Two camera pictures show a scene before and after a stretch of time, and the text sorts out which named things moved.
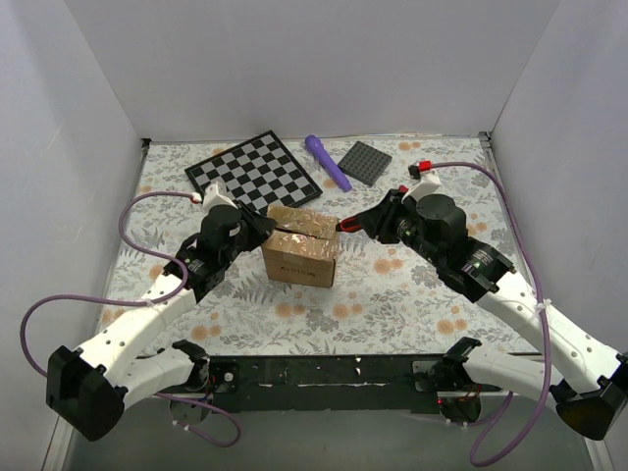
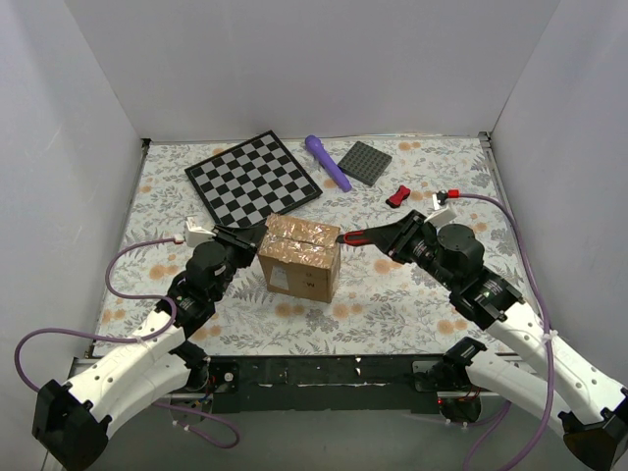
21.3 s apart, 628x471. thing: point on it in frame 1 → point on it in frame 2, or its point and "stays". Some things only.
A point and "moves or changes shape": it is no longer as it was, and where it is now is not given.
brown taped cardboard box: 302,249 moves or changes shape
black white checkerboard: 260,171 stays
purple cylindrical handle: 329,163 stays
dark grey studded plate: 364,163 stays
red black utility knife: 348,225 → 354,237
